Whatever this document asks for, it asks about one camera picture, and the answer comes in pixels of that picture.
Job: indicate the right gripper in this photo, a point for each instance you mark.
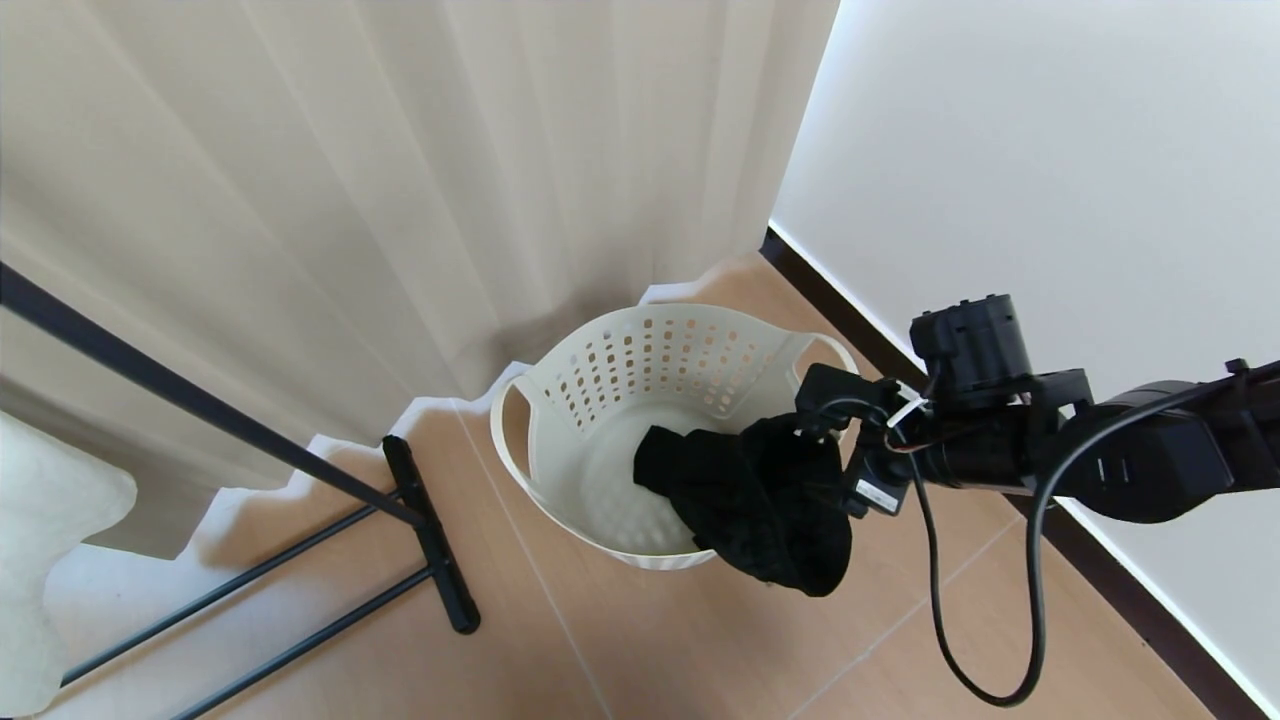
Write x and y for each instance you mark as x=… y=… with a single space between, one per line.
x=980 y=455

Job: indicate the black garment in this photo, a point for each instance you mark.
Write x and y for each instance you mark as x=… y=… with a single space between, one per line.
x=760 y=500

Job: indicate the white printed T-shirt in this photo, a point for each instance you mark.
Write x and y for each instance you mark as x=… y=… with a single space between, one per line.
x=40 y=520

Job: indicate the white laundry basket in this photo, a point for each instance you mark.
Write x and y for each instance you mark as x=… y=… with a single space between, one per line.
x=620 y=380

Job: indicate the black clothes rack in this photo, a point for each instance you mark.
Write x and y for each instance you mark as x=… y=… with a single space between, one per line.
x=150 y=375

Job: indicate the beige curtain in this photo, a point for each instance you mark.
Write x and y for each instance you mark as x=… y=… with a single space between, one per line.
x=350 y=200

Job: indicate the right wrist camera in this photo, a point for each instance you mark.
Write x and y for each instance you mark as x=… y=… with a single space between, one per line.
x=830 y=385

